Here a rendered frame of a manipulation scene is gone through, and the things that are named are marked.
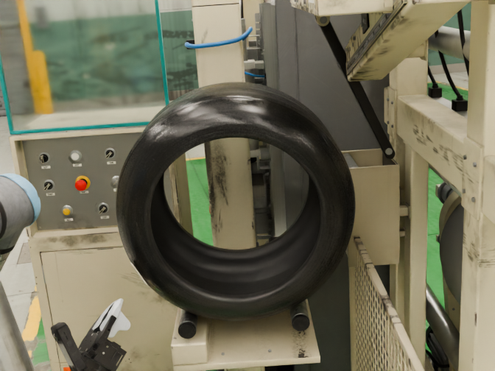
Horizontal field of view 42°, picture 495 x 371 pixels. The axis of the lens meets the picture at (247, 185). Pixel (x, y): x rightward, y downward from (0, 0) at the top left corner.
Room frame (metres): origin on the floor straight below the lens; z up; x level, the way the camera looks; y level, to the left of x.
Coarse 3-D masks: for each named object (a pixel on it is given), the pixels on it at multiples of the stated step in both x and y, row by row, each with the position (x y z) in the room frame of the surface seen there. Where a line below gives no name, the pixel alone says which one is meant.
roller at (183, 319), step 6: (186, 312) 1.45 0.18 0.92; (180, 318) 1.44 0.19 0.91; (186, 318) 1.42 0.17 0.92; (192, 318) 1.43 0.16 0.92; (180, 324) 1.40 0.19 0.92; (186, 324) 1.40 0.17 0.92; (192, 324) 1.40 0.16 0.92; (180, 330) 1.39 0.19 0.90; (186, 330) 1.39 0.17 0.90; (192, 330) 1.39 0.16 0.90; (186, 336) 1.39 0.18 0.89; (192, 336) 1.40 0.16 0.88
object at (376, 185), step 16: (352, 160) 1.78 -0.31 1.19; (368, 160) 1.88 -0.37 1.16; (384, 160) 1.86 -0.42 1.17; (352, 176) 1.69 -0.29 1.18; (368, 176) 1.69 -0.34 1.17; (384, 176) 1.69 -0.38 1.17; (368, 192) 1.69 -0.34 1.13; (384, 192) 1.69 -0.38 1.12; (368, 208) 1.69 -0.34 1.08; (384, 208) 1.69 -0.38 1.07; (368, 224) 1.69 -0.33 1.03; (384, 224) 1.69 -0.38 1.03; (352, 240) 1.69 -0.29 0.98; (368, 240) 1.69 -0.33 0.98; (384, 240) 1.69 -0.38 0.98; (352, 256) 1.69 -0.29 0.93; (384, 256) 1.69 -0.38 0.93
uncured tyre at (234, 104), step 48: (192, 96) 1.50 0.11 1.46; (240, 96) 1.44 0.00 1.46; (288, 96) 1.58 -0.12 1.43; (144, 144) 1.42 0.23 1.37; (192, 144) 1.39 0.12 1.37; (288, 144) 1.39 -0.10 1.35; (336, 144) 1.45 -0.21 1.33; (144, 192) 1.39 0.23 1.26; (336, 192) 1.39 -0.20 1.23; (144, 240) 1.39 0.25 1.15; (192, 240) 1.67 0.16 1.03; (288, 240) 1.67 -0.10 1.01; (336, 240) 1.39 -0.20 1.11; (192, 288) 1.39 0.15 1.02; (240, 288) 1.59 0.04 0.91; (288, 288) 1.39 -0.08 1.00
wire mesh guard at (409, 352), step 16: (368, 256) 1.54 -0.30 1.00; (352, 272) 1.76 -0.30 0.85; (368, 272) 1.46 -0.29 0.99; (352, 288) 1.77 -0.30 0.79; (384, 288) 1.36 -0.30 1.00; (352, 304) 1.77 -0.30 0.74; (368, 304) 1.51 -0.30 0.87; (384, 304) 1.28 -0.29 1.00; (352, 320) 1.77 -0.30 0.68; (368, 320) 1.51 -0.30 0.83; (400, 320) 1.21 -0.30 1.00; (352, 336) 1.77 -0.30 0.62; (368, 336) 1.51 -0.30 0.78; (400, 336) 1.14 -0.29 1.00; (352, 352) 1.77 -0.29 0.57; (368, 352) 1.51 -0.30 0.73; (384, 352) 1.33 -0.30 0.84; (352, 368) 1.77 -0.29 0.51; (368, 368) 1.51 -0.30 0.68; (400, 368) 1.17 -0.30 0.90; (416, 368) 1.03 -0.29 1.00
